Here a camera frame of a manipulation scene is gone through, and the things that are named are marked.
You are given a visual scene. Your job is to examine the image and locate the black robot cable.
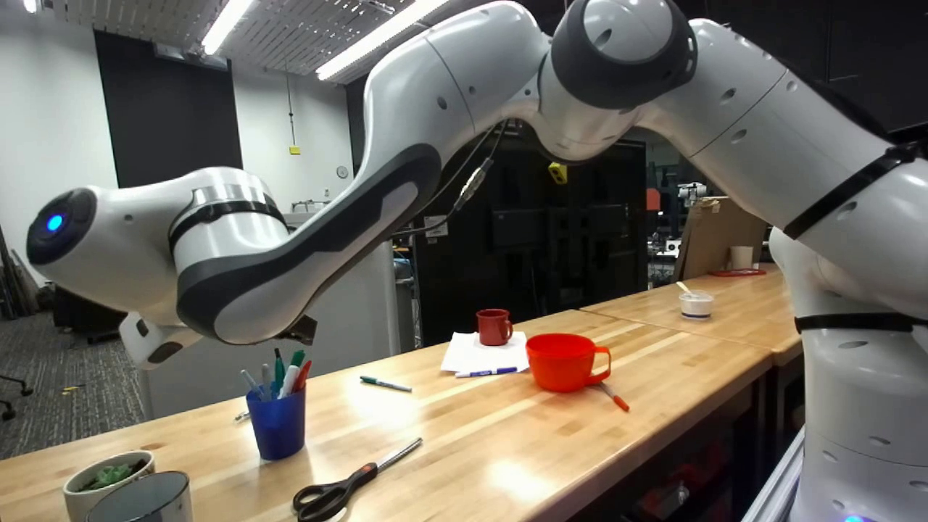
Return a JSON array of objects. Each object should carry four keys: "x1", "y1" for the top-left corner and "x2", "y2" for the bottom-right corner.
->
[{"x1": 415, "y1": 134, "x2": 503, "y2": 240}]

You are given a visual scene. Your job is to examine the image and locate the red bowl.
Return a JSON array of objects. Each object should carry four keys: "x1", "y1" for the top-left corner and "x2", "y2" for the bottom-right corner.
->
[{"x1": 525, "y1": 331, "x2": 614, "y2": 397}]

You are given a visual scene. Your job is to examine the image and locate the white paper sheets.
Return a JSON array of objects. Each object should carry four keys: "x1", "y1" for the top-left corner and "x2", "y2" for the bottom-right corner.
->
[{"x1": 437, "y1": 327, "x2": 534, "y2": 381}]

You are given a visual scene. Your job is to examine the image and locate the grey round can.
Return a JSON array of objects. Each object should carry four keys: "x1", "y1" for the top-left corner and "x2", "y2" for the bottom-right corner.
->
[{"x1": 90, "y1": 469, "x2": 193, "y2": 522}]

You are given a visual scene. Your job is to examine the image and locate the short ceiling light strip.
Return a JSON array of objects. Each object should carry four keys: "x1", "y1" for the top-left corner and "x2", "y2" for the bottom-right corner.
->
[{"x1": 200, "y1": 0, "x2": 255, "y2": 59}]

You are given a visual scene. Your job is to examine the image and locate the small white bowl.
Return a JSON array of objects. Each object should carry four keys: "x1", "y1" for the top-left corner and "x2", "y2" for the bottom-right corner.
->
[{"x1": 674, "y1": 279, "x2": 717, "y2": 318}]

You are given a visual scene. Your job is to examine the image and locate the orange and grey marker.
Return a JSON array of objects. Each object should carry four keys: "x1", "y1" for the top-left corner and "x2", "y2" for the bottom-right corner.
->
[{"x1": 595, "y1": 381, "x2": 631, "y2": 415}]

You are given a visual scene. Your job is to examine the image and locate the black office chair base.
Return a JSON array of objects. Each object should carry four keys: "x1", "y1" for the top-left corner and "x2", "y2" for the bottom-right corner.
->
[{"x1": 0, "y1": 370, "x2": 34, "y2": 427}]

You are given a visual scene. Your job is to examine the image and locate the long ceiling light strip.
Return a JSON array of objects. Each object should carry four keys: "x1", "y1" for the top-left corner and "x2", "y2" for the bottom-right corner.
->
[{"x1": 313, "y1": 0, "x2": 451, "y2": 83}]

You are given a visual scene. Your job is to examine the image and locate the large black wall panel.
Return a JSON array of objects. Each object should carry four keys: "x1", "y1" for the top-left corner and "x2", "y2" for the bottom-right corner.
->
[{"x1": 92, "y1": 25, "x2": 245, "y2": 191}]

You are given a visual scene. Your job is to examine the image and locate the brown cardboard sheet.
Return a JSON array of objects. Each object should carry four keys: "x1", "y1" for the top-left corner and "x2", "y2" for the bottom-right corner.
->
[{"x1": 679, "y1": 195, "x2": 770, "y2": 281}]

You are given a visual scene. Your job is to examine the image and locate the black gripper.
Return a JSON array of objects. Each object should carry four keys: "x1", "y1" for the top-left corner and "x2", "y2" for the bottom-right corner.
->
[{"x1": 284, "y1": 312, "x2": 321, "y2": 349}]

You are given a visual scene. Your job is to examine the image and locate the black desk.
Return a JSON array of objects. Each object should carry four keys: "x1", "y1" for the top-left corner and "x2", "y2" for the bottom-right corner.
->
[{"x1": 51, "y1": 283, "x2": 126, "y2": 346}]

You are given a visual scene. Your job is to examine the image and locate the black handled scissors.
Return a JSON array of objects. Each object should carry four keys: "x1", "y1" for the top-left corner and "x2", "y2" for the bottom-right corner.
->
[{"x1": 289, "y1": 434, "x2": 427, "y2": 522}]

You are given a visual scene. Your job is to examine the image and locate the white pot green contents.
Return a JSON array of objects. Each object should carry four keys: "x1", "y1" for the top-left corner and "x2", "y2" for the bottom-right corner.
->
[{"x1": 60, "y1": 450, "x2": 157, "y2": 522}]

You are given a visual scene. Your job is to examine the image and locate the blue plastic cup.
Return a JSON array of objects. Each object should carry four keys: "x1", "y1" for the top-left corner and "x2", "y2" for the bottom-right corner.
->
[{"x1": 242, "y1": 382, "x2": 309, "y2": 463}]

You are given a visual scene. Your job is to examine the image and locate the dark red mug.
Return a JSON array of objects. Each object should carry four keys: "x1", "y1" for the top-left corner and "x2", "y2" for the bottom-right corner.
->
[{"x1": 471, "y1": 304, "x2": 516, "y2": 349}]

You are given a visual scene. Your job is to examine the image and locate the black cabinet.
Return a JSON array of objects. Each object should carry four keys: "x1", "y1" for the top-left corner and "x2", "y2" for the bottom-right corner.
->
[{"x1": 409, "y1": 124, "x2": 648, "y2": 346}]

